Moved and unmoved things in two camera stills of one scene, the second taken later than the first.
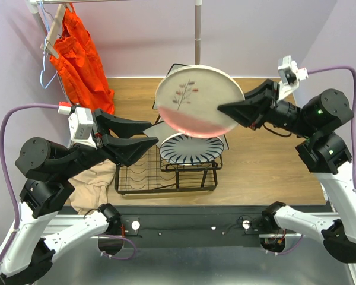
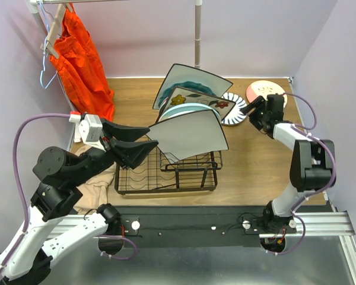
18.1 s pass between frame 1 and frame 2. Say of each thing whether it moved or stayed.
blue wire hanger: stayed
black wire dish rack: stayed
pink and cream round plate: moved
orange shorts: stayed
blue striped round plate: moved
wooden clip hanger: stayed
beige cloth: stayed
